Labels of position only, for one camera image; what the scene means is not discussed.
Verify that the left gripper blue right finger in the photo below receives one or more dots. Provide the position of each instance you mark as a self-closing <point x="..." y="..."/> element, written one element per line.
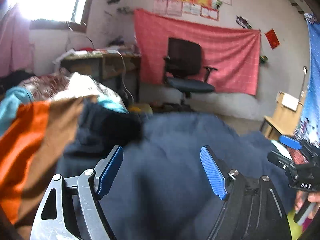
<point x="216" y="171"/>

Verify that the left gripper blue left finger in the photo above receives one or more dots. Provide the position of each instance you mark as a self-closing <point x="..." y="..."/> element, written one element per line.
<point x="106" y="171"/>

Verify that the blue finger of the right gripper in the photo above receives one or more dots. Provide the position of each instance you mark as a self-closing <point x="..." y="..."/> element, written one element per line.
<point x="290" y="142"/>

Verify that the navy puffer jacket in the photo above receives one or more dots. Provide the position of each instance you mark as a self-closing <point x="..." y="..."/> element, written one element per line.
<point x="161" y="190"/>

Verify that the pink hanging clothes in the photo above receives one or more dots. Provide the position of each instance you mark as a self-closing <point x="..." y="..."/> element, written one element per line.
<point x="16" y="50"/>

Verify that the wooden chair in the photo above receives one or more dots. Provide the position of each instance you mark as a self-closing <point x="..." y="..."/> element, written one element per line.
<point x="284" y="119"/>

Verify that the blue patterned curtain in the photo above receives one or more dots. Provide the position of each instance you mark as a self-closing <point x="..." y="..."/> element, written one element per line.
<point x="308" y="126"/>

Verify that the yellow green plastic bucket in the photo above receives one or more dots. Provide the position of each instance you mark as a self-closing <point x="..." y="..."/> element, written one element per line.
<point x="140" y="108"/>

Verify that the colourful striped bed blanket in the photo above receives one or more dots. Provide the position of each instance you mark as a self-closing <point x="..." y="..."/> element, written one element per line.
<point x="68" y="135"/>

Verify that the wooden desk with shelf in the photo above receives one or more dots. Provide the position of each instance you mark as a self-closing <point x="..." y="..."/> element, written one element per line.
<point x="105" y="66"/>

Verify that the floral pillow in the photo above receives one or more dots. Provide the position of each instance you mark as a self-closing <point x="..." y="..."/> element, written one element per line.
<point x="45" y="87"/>

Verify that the black office chair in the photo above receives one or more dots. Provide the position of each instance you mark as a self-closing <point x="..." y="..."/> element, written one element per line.
<point x="183" y="69"/>

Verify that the window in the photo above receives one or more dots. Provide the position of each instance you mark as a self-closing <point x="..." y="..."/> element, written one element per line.
<point x="70" y="15"/>

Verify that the red checked wall cloth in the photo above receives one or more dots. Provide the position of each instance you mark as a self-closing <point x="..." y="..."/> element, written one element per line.
<point x="232" y="53"/>

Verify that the red paper on wall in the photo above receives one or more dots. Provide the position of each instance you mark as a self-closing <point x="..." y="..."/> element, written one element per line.
<point x="272" y="39"/>

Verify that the paper certificates on wall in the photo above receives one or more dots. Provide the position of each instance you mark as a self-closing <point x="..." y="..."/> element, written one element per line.
<point x="203" y="8"/>

